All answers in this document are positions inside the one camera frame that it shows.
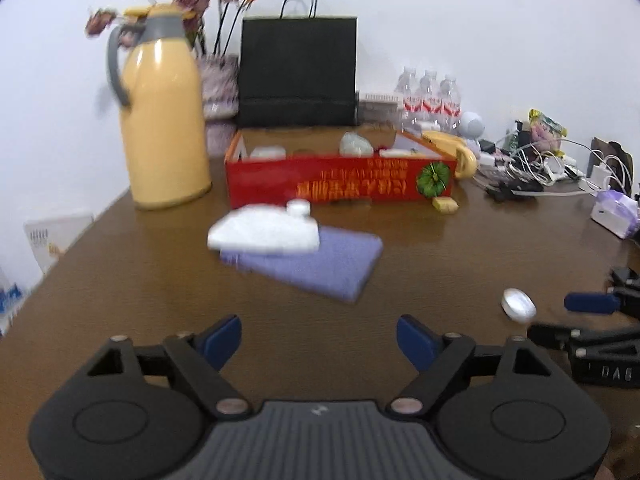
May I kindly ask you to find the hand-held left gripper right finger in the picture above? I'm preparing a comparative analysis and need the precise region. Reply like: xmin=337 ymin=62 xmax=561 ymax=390
xmin=390 ymin=314 xmax=554 ymax=416

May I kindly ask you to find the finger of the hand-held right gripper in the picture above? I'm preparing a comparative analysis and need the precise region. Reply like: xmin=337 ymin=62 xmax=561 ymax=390
xmin=563 ymin=267 xmax=640 ymax=319
xmin=527 ymin=323 xmax=640 ymax=357

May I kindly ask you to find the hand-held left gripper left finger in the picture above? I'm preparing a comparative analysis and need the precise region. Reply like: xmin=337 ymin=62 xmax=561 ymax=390
xmin=87 ymin=314 xmax=251 ymax=419

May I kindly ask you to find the white oval case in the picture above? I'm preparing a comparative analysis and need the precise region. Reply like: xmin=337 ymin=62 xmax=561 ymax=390
xmin=501 ymin=287 xmax=538 ymax=322

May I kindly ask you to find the red cardboard box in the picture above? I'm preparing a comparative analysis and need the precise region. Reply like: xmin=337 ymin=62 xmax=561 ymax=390
xmin=224 ymin=128 xmax=459 ymax=210

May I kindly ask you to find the white purple tissue pack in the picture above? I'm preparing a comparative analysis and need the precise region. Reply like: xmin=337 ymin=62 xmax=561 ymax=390
xmin=589 ymin=189 xmax=640 ymax=240

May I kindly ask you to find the colourful snack packet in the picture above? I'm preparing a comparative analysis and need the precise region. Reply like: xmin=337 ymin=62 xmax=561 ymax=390
xmin=528 ymin=108 xmax=569 ymax=154

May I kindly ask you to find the white booklet at left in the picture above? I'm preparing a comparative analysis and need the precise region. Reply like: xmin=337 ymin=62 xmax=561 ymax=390
xmin=23 ymin=213 xmax=95 ymax=274

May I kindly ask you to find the pale green bag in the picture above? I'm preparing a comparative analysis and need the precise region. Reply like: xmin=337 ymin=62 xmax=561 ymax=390
xmin=339 ymin=132 xmax=374 ymax=157

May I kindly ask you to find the blue white box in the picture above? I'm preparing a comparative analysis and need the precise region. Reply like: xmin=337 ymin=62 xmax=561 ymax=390
xmin=0 ymin=265 xmax=27 ymax=337

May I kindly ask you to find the yellow thermos jug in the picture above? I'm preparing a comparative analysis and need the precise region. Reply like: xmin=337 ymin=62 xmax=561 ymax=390
xmin=106 ymin=4 xmax=214 ymax=210

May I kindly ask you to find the clear water bottle red label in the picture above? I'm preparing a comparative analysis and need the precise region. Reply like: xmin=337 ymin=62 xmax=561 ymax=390
xmin=438 ymin=74 xmax=462 ymax=134
xmin=398 ymin=66 xmax=419 ymax=132
xmin=417 ymin=69 xmax=441 ymax=132

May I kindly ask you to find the white power strip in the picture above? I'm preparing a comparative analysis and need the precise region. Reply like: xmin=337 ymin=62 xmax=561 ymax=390
xmin=358 ymin=92 xmax=404 ymax=116

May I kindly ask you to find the purple patterned vase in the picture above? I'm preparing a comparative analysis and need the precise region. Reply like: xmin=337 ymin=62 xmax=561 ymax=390
xmin=197 ymin=54 xmax=241 ymax=121

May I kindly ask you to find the black paper bag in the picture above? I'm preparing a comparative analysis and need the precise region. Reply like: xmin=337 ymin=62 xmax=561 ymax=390
xmin=236 ymin=0 xmax=360 ymax=130

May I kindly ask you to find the tangle of charger cables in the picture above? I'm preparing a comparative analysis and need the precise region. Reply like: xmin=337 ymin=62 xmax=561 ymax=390
xmin=472 ymin=132 xmax=632 ymax=203

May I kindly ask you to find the white round camera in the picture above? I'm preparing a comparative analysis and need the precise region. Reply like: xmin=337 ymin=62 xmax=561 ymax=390
xmin=458 ymin=111 xmax=486 ymax=140

